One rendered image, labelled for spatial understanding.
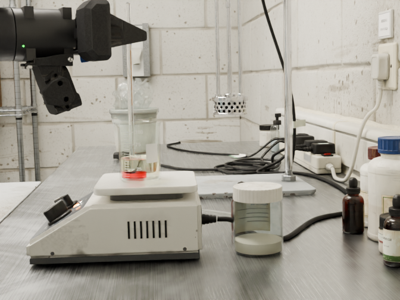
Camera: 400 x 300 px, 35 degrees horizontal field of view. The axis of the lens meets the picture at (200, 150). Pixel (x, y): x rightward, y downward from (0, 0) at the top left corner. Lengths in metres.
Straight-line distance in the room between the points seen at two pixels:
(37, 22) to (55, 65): 0.05
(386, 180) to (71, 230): 0.38
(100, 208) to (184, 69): 2.51
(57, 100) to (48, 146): 2.57
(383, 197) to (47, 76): 0.42
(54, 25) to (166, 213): 0.24
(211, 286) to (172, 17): 2.64
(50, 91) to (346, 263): 0.37
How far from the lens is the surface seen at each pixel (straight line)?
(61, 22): 0.72
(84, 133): 3.24
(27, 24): 0.71
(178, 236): 0.74
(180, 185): 0.74
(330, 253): 0.78
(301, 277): 0.69
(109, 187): 0.74
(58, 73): 0.71
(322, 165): 1.38
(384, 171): 0.81
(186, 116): 3.23
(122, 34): 0.75
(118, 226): 0.74
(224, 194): 1.12
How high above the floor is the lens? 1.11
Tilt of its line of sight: 6 degrees down
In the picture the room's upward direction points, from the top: 1 degrees counter-clockwise
